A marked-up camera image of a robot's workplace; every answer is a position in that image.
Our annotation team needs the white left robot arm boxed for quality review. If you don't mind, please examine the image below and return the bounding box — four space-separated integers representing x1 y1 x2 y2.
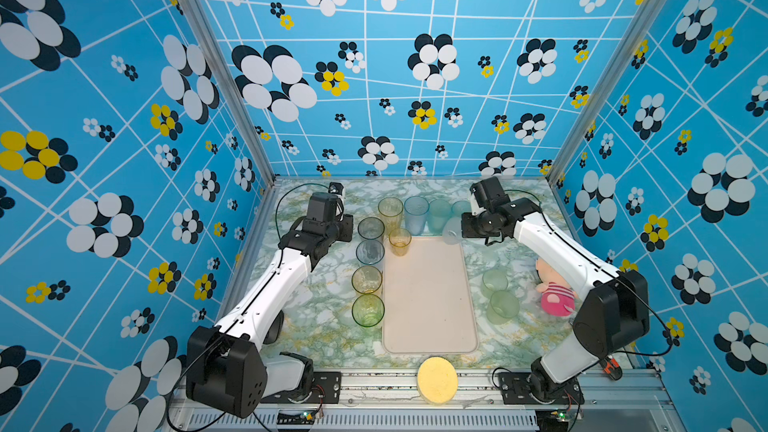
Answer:
185 214 354 418

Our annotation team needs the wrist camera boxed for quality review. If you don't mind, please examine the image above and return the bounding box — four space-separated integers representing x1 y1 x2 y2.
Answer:
470 176 511 215
307 182 344 222

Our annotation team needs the small amber glass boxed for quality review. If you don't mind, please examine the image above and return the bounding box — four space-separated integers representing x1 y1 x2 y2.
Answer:
388 228 412 257

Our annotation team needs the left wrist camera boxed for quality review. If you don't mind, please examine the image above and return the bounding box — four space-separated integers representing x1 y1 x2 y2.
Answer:
307 182 344 222

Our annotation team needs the tall teal glass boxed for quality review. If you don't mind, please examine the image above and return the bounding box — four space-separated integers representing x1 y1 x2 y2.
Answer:
427 199 452 235

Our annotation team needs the tall amber glass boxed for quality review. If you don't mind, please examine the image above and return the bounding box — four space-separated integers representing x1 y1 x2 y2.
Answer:
378 197 404 235

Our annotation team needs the small clear glass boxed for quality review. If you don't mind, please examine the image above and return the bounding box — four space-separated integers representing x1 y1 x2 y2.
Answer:
442 217 463 245

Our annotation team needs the aluminium front rail frame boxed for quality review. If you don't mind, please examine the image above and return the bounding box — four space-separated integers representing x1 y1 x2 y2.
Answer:
171 369 685 431

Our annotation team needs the red black utility knife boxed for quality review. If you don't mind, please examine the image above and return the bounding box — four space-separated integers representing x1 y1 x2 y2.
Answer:
600 356 623 381

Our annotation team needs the pale pink rectangular tray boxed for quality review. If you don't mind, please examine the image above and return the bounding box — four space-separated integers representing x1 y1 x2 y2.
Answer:
382 237 478 355

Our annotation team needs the grey glass rear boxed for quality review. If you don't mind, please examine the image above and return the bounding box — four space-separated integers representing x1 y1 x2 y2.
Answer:
357 217 386 242

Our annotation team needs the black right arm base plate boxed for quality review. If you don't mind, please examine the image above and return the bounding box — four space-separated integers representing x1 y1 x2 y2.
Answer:
492 370 585 407

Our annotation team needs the tall blue glass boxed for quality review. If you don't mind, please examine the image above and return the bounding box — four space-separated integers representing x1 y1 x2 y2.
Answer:
404 196 430 236

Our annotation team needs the yellow glass left column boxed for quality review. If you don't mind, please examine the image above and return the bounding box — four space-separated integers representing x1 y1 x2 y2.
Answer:
351 265 383 294

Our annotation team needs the grey-blue glass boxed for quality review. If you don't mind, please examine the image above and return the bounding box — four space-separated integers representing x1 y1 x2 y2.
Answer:
355 239 385 266

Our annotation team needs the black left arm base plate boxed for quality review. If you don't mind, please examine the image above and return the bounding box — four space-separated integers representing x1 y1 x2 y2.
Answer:
261 371 342 405

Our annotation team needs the tall green-teal glass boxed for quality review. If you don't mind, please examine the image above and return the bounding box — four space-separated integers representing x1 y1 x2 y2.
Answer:
451 200 472 218

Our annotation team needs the pink plush doll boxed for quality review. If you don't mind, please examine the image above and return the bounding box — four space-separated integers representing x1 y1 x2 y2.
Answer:
535 258 578 318

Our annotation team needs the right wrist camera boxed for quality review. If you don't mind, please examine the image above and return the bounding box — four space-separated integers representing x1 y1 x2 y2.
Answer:
470 176 511 215

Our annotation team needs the green glass left column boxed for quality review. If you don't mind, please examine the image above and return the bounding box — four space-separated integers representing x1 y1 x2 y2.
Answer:
351 293 385 328

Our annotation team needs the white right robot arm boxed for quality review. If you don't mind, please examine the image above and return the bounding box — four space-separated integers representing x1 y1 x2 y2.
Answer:
461 190 650 402

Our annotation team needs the yellow round sponge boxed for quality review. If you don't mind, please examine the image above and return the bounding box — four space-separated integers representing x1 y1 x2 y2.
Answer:
417 357 458 405

